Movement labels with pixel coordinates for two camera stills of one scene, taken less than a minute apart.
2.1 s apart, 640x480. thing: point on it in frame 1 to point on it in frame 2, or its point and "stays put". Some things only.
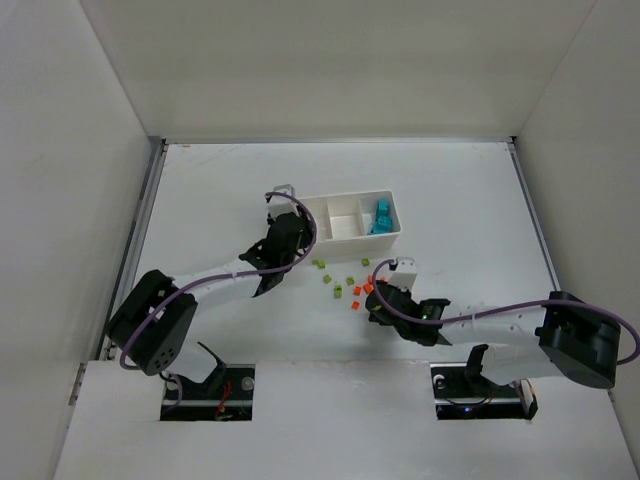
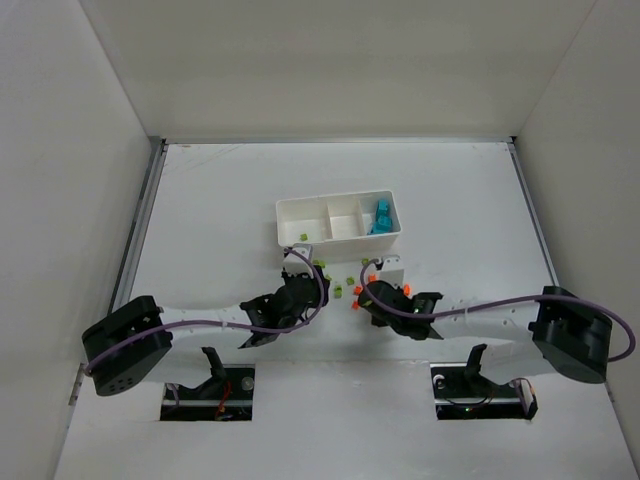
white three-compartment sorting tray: (354, 223) stays put
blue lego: (383, 210) stays put
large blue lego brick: (383, 221) stays put
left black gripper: (298, 226) to (310, 288)
